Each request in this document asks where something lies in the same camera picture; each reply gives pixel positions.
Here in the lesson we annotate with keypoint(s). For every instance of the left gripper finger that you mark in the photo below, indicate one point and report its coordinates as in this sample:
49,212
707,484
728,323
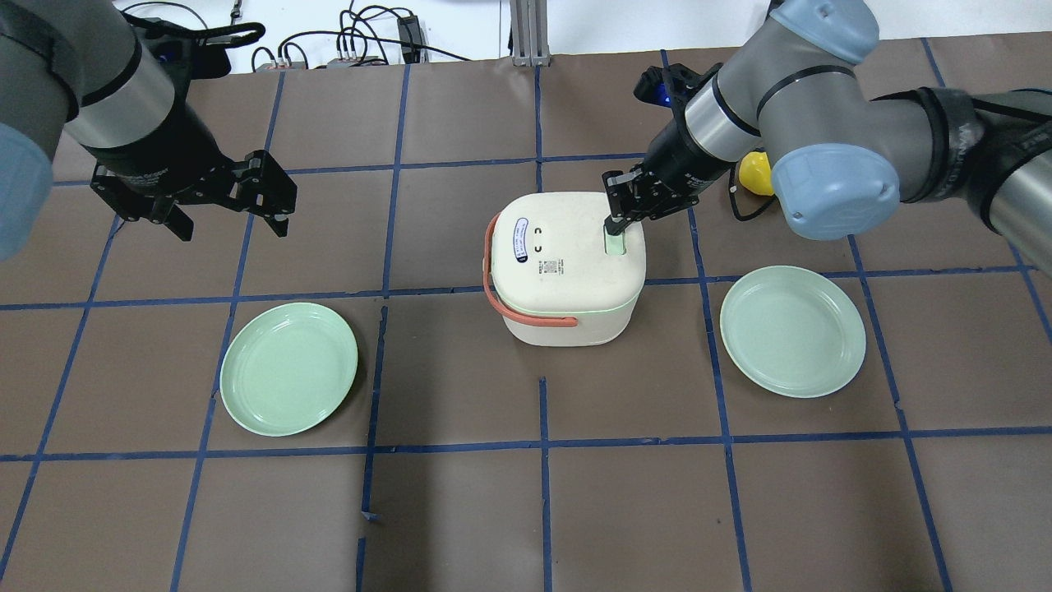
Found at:
268,191
161,211

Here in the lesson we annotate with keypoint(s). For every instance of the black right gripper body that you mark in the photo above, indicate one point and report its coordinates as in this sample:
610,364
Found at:
678,158

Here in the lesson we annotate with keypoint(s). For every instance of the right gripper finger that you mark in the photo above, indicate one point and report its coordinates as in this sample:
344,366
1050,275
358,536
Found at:
623,200

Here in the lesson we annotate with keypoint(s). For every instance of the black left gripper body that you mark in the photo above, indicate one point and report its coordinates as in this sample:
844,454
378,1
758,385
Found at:
156,156

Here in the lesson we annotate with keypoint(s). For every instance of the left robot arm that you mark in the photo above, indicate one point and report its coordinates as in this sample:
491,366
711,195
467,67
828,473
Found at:
117,84

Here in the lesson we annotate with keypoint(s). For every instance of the green plate near left arm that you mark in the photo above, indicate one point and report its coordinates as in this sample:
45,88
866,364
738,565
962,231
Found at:
288,369

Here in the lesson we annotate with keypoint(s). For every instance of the green plate near right arm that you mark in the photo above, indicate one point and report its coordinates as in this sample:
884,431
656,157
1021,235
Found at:
793,332

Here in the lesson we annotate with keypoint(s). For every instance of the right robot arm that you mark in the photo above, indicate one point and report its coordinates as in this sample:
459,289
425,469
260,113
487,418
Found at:
841,164

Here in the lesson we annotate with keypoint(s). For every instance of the white rice cooker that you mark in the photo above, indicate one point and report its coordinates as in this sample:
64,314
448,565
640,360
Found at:
556,276

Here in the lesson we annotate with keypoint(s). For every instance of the yellow toy bell pepper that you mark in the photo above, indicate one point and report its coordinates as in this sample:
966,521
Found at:
755,174

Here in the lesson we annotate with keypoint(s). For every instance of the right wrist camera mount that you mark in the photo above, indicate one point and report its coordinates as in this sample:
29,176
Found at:
675,84

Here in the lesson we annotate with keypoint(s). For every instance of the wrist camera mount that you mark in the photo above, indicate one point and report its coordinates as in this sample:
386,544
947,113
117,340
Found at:
675,84
194,54

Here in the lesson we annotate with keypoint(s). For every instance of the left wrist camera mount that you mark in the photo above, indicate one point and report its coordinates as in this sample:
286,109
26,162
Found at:
194,54

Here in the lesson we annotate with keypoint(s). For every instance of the aluminium frame post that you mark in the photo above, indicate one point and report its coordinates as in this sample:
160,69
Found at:
529,33

